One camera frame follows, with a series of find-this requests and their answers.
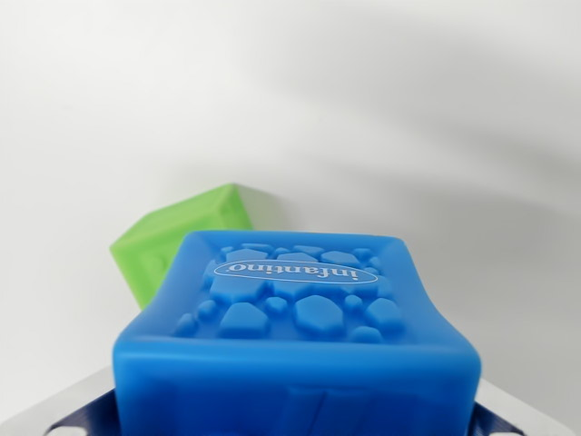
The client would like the black-tipped silver gripper left finger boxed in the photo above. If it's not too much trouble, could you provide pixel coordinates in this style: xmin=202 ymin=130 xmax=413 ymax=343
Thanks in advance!
xmin=0 ymin=366 xmax=120 ymax=436

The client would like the black-tipped silver gripper right finger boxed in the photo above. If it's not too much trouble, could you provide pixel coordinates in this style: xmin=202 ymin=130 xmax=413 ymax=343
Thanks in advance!
xmin=471 ymin=388 xmax=565 ymax=436

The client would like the blue soft infantino cube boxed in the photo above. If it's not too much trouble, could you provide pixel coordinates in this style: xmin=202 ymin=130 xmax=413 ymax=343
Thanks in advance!
xmin=112 ymin=229 xmax=482 ymax=436

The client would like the green soft infantino cube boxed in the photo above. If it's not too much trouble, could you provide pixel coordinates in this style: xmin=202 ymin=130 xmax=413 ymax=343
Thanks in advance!
xmin=108 ymin=182 xmax=254 ymax=311

